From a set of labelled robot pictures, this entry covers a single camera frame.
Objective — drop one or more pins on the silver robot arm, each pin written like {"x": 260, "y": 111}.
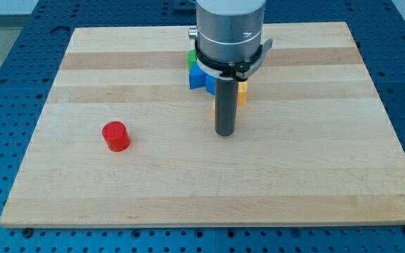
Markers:
{"x": 228, "y": 31}

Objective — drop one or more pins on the wooden board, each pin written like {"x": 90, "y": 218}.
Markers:
{"x": 313, "y": 144}

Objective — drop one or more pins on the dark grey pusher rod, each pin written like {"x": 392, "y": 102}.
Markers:
{"x": 226, "y": 96}

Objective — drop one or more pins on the blue block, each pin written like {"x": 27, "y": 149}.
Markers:
{"x": 199, "y": 79}

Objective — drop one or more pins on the yellow block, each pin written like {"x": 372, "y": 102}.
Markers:
{"x": 241, "y": 99}

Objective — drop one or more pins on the green block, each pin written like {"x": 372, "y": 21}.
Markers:
{"x": 191, "y": 58}

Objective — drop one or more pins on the red cylinder block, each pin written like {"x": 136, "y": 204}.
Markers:
{"x": 116, "y": 136}

